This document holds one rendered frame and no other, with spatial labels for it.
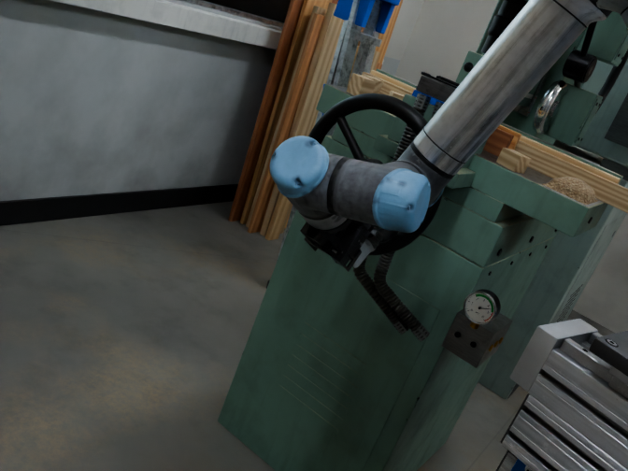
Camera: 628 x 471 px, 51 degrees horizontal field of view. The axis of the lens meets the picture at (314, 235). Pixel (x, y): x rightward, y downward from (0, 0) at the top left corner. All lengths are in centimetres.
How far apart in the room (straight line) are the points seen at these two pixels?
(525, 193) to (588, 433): 49
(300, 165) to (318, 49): 203
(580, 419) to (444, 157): 38
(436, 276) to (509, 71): 58
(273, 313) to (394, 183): 84
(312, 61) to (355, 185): 205
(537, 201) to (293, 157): 58
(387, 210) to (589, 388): 36
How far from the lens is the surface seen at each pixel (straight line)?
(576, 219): 124
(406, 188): 77
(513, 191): 127
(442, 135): 88
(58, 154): 245
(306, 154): 80
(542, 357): 95
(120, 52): 245
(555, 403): 96
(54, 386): 175
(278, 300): 154
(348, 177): 79
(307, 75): 282
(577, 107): 156
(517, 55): 86
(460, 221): 130
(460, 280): 132
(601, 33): 159
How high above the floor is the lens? 108
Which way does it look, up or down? 20 degrees down
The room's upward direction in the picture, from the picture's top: 21 degrees clockwise
